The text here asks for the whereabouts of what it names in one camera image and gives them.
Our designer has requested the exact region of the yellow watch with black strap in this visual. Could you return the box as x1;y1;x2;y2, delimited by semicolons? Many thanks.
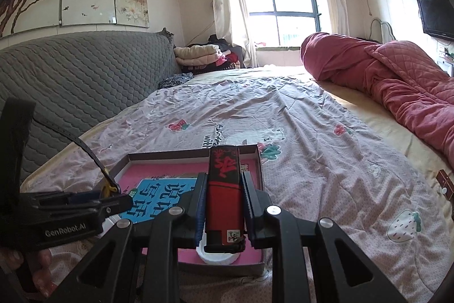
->
35;113;123;199

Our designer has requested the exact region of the grey quilted headboard cover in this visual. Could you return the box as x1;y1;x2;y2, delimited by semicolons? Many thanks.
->
0;30;184;183

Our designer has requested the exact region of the pink book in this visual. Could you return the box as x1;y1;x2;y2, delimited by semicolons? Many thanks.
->
117;161;264;267

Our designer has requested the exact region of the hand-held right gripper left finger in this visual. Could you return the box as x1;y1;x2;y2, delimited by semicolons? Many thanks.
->
43;172;208;303

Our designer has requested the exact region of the white chair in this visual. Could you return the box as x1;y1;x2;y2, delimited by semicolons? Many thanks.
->
370;18;396;41

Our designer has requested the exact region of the person's left hand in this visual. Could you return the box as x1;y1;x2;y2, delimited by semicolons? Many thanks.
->
0;248;54;300

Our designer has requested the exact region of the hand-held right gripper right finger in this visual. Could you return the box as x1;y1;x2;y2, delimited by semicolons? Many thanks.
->
241;171;408;303

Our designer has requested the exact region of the white ribbed cap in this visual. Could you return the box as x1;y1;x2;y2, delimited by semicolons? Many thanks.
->
196;241;246;267

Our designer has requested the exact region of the small brown case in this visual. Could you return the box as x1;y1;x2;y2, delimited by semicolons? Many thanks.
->
437;169;454;200

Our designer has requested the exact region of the pile of folded clothes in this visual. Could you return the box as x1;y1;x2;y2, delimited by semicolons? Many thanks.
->
173;35;246;74

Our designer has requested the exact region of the dark patterned cloth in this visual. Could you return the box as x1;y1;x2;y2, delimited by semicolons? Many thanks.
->
158;72;194;90

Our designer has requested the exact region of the red lighter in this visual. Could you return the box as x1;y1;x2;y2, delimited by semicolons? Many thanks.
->
203;146;247;253

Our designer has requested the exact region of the grey cardboard box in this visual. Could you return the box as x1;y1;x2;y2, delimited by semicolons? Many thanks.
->
115;144;266;277

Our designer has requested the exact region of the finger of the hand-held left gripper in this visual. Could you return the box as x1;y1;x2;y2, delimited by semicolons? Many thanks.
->
37;190;108;206
83;194;133;219

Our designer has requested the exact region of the black television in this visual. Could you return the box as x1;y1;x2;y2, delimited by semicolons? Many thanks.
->
416;0;451;40

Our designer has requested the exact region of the red quilted duvet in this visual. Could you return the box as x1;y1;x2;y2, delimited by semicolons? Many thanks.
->
300;32;454;159

